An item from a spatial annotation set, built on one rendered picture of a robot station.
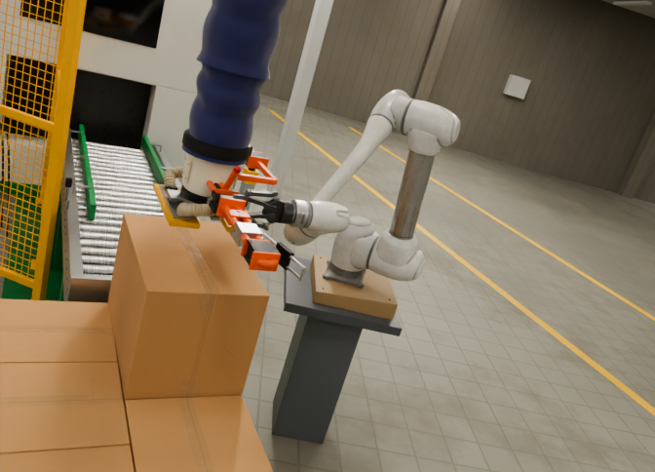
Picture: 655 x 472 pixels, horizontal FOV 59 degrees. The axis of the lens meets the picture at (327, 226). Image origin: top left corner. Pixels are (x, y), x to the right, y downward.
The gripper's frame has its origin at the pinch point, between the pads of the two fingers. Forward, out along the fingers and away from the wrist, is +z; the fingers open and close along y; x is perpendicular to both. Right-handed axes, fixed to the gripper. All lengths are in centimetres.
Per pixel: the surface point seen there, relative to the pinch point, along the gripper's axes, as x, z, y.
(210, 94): 19.3, 8.0, -28.7
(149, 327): -4.5, 17.7, 41.1
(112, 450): -26, 26, 68
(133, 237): 33.2, 20.2, 28.5
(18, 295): 153, 52, 123
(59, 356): 19, 39, 68
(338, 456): 15, -86, 123
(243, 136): 16.9, -4.8, -18.1
